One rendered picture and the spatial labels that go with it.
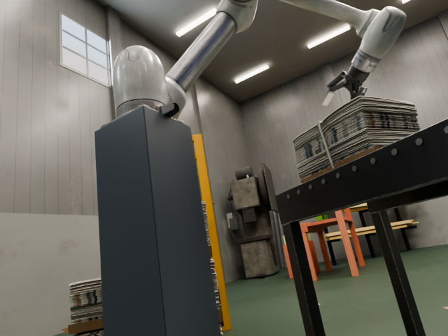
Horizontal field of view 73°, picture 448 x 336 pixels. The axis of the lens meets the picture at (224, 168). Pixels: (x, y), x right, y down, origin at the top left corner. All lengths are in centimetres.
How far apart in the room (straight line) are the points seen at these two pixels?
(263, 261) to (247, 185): 195
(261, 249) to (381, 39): 697
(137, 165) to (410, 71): 1044
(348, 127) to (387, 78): 979
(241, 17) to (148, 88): 60
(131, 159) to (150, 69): 30
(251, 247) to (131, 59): 720
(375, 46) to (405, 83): 956
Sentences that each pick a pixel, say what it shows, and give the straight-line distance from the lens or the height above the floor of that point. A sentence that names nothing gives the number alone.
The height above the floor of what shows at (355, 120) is 96.
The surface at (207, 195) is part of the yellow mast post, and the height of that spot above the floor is 120.
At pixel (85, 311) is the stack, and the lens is 171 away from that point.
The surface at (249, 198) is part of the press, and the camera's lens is 805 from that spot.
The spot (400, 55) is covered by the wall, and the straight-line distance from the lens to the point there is 1119.
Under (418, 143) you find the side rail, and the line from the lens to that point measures 84.
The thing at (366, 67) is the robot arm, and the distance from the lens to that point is 128.
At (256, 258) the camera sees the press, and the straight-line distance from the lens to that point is 792.
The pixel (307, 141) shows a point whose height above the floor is 99.
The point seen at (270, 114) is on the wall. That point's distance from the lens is 1151.
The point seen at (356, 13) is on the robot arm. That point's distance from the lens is 142.
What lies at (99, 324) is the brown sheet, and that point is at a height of 40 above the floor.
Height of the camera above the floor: 59
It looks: 16 degrees up
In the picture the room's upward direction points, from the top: 10 degrees counter-clockwise
